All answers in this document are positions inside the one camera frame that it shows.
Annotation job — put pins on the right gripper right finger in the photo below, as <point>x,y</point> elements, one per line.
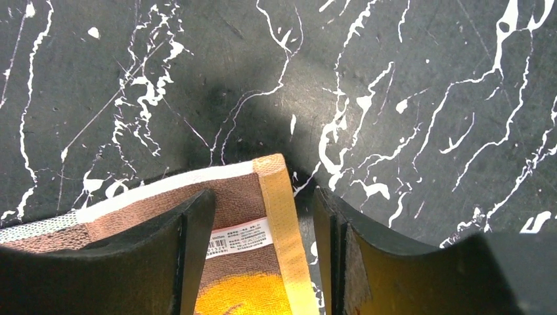
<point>367,268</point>

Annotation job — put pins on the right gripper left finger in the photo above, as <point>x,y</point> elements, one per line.
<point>152,268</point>

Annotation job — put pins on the yellow bear towel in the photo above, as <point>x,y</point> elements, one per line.
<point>255,261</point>

